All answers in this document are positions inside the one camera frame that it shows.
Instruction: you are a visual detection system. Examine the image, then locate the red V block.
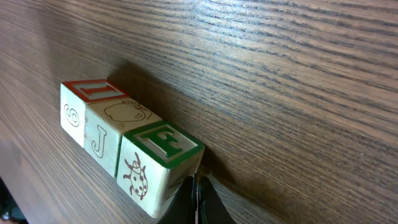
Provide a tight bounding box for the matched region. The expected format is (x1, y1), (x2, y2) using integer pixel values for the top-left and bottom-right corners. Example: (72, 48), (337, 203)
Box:
(84, 97), (162, 177)

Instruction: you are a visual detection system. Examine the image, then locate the plain white picture block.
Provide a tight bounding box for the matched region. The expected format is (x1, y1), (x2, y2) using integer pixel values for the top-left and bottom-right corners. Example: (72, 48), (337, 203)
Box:
(60, 79), (129, 147)

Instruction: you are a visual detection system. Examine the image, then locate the green-sided picture block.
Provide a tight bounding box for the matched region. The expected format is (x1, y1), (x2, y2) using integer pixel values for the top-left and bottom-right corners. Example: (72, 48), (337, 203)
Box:
(116, 121), (205, 218)

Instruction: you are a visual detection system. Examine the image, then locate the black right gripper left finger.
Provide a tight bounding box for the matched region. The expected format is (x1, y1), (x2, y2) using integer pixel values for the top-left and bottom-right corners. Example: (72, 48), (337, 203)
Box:
(157, 175), (197, 224)

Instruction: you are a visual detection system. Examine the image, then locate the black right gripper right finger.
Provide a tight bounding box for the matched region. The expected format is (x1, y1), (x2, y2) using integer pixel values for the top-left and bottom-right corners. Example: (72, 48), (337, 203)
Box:
(198, 176), (236, 224)

